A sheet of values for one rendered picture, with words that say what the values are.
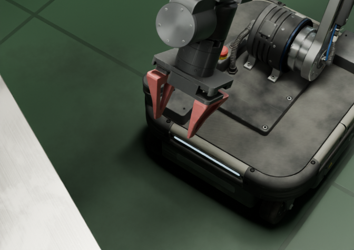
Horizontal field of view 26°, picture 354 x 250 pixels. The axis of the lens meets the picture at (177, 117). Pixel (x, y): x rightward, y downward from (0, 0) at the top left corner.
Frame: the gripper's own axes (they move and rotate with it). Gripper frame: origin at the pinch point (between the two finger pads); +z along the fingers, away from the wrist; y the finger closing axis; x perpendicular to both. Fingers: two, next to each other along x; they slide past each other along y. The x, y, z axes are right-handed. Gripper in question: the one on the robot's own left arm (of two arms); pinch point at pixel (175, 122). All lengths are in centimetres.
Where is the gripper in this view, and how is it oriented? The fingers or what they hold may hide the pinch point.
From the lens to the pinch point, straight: 110.7
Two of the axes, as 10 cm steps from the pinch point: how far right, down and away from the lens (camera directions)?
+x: 5.2, -2.5, 8.2
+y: 8.1, 4.7, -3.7
